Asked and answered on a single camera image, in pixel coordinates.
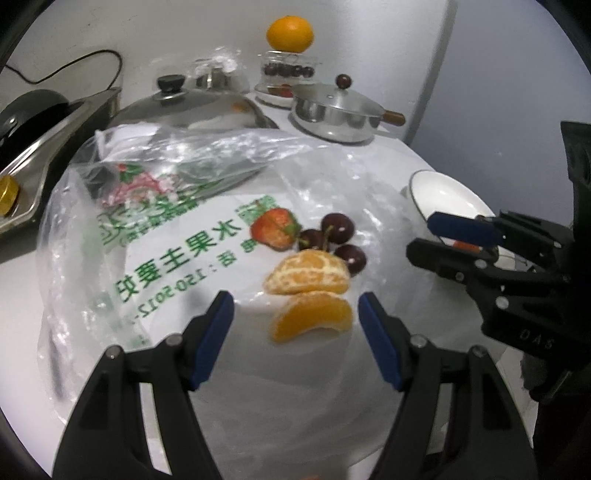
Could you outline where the black stove power cable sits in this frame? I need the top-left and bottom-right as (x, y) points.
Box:
(0, 50), (123, 88)

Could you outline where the whole orange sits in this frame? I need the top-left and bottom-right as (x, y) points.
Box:
(266, 15), (315, 53)

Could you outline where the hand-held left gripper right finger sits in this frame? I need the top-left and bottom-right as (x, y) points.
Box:
(358, 292), (536, 480)

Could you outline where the printed clear plastic bag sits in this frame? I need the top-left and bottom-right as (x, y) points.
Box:
(36, 126), (467, 480)

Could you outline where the glass jar of cherries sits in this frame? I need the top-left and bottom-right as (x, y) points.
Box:
(259, 50), (320, 88)

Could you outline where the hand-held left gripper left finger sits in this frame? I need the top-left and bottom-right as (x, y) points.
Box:
(60, 291), (235, 480)

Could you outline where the peeled orange segment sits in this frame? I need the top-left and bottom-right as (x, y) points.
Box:
(263, 249), (352, 296)
(269, 291), (354, 343)

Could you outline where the grey refrigerator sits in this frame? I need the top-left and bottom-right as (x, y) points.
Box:
(406, 0), (591, 222)

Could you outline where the crumpled clear plastic bag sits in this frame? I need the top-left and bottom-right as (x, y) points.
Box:
(187, 58), (250, 95)

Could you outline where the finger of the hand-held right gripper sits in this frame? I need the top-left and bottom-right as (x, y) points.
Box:
(427, 211), (573, 252)
(406, 237), (568, 296)

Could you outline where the black wok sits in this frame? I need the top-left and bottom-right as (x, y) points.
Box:
(0, 90), (84, 144)

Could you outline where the pot lid with brown knob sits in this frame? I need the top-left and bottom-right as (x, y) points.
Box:
(292, 74), (384, 114)

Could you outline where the steel stove with brass knob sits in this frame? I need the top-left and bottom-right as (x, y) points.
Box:
(0, 88), (122, 236)

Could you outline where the white dish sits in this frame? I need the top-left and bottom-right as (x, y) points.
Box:
(255, 83), (296, 109)

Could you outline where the small steel pot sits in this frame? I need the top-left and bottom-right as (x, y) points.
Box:
(290, 99), (406, 144)

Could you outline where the white plate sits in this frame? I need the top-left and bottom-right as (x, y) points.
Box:
(409, 170), (525, 273)

